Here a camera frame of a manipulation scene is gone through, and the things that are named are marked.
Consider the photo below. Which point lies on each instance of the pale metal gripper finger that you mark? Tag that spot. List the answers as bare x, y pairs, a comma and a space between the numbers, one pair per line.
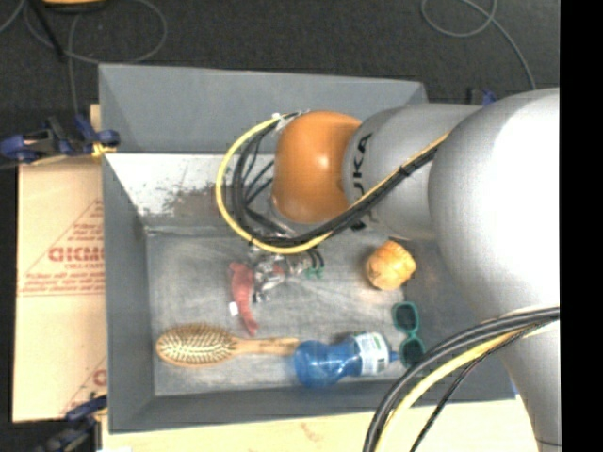
271, 278
260, 295

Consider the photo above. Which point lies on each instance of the red toy lobster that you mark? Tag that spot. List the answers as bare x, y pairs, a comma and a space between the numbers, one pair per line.
242, 290

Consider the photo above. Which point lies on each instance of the grey metal bin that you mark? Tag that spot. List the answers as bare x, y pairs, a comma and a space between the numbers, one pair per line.
188, 271

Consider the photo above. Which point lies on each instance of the wooden hairbrush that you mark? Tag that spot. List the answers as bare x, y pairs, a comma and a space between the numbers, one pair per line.
198, 344

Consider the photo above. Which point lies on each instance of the blue plastic bottle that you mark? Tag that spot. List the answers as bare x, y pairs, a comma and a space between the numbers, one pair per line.
330, 360

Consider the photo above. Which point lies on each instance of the yellow-orange toy bread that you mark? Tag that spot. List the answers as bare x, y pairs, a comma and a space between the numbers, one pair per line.
390, 265

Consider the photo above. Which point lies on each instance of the green sunglasses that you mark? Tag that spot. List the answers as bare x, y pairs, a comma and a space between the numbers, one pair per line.
406, 319

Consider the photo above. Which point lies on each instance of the brown cardboard board, red print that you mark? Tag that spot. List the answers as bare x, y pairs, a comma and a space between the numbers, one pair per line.
56, 327

